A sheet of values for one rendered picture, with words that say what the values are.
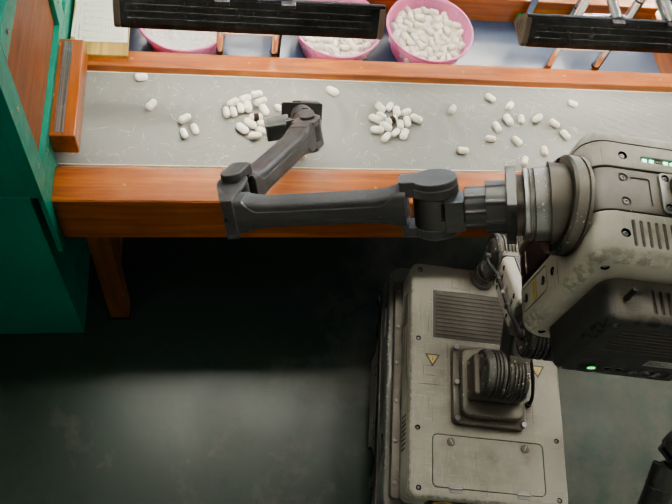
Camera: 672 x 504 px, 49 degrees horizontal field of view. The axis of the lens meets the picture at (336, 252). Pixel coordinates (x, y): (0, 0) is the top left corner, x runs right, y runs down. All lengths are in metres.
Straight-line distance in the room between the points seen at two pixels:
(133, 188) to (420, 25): 1.01
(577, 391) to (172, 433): 1.38
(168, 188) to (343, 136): 0.50
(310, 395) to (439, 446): 0.61
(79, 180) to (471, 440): 1.19
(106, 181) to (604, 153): 1.17
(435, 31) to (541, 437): 1.22
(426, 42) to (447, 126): 0.31
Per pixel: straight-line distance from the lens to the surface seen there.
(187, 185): 1.87
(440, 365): 2.07
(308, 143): 1.65
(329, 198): 1.27
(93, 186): 1.89
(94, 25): 2.19
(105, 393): 2.47
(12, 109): 1.56
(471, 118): 2.17
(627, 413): 2.81
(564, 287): 1.26
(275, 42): 2.10
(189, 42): 2.20
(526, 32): 1.94
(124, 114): 2.04
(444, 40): 2.34
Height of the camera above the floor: 2.35
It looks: 61 degrees down
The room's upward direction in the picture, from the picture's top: 18 degrees clockwise
